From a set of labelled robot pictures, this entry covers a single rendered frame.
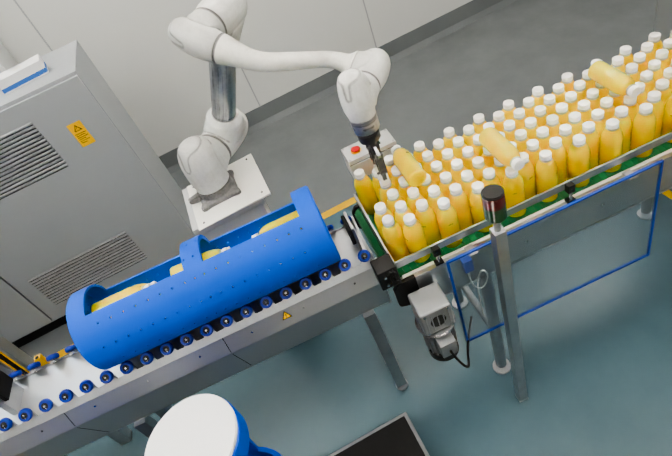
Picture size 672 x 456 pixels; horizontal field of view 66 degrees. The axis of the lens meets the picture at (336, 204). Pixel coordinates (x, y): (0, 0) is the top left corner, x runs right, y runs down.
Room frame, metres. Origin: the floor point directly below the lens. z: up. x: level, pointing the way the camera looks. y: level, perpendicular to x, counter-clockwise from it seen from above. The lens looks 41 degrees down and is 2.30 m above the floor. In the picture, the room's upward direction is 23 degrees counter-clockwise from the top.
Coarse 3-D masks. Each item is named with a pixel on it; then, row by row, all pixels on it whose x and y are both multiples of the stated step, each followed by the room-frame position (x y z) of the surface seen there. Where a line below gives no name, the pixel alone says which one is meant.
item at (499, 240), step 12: (492, 228) 1.00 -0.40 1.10; (492, 240) 0.99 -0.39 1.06; (504, 240) 0.96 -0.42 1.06; (504, 252) 0.96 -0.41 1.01; (504, 264) 0.96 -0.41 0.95; (504, 276) 0.96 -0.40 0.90; (504, 288) 0.96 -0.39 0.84; (504, 300) 0.97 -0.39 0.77; (504, 312) 0.98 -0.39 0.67; (516, 312) 0.97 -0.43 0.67; (504, 324) 1.00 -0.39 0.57; (516, 324) 0.96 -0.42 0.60; (516, 336) 0.96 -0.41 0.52; (516, 348) 0.96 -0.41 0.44; (516, 360) 0.96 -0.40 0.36; (516, 372) 0.96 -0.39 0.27; (516, 384) 0.97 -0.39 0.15; (516, 396) 0.99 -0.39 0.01
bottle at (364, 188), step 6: (354, 180) 1.51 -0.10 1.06; (360, 180) 1.48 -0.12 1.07; (366, 180) 1.48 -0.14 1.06; (354, 186) 1.50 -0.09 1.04; (360, 186) 1.47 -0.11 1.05; (366, 186) 1.46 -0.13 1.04; (372, 186) 1.48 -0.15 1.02; (360, 192) 1.47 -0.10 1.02; (366, 192) 1.46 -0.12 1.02; (372, 192) 1.47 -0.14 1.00; (360, 198) 1.48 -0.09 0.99; (366, 198) 1.46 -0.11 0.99; (372, 198) 1.46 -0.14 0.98; (366, 204) 1.47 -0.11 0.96; (372, 204) 1.46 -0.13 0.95; (366, 210) 1.47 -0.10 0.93; (372, 210) 1.46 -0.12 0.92
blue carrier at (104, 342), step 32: (256, 224) 1.45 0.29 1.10; (288, 224) 1.25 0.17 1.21; (320, 224) 1.22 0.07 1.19; (192, 256) 1.28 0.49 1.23; (224, 256) 1.23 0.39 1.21; (256, 256) 1.20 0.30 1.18; (288, 256) 1.19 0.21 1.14; (320, 256) 1.18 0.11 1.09; (96, 288) 1.41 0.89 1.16; (160, 288) 1.22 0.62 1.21; (192, 288) 1.19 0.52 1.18; (224, 288) 1.17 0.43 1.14; (256, 288) 1.17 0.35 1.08; (96, 320) 1.20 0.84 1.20; (128, 320) 1.18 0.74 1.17; (160, 320) 1.16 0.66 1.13; (192, 320) 1.16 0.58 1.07; (96, 352) 1.15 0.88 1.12; (128, 352) 1.15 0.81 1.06
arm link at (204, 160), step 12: (180, 144) 1.89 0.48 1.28; (192, 144) 1.85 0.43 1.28; (204, 144) 1.85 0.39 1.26; (216, 144) 1.88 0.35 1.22; (180, 156) 1.84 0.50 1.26; (192, 156) 1.81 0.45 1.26; (204, 156) 1.81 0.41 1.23; (216, 156) 1.84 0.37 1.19; (228, 156) 1.89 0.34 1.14; (192, 168) 1.80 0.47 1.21; (204, 168) 1.79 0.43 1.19; (216, 168) 1.81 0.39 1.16; (192, 180) 1.81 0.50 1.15; (204, 180) 1.79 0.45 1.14; (216, 180) 1.80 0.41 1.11; (204, 192) 1.80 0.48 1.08
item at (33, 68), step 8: (24, 64) 2.90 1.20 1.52; (32, 64) 2.85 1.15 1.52; (40, 64) 2.86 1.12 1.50; (8, 72) 2.88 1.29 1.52; (16, 72) 2.83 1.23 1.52; (24, 72) 2.84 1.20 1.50; (32, 72) 2.84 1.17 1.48; (40, 72) 2.85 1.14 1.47; (48, 72) 2.86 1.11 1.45; (0, 80) 2.81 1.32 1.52; (8, 80) 2.81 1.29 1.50; (16, 80) 2.82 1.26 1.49; (24, 80) 2.83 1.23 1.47; (32, 80) 2.84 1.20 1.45; (0, 88) 2.80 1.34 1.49; (8, 88) 2.81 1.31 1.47; (16, 88) 2.82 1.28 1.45
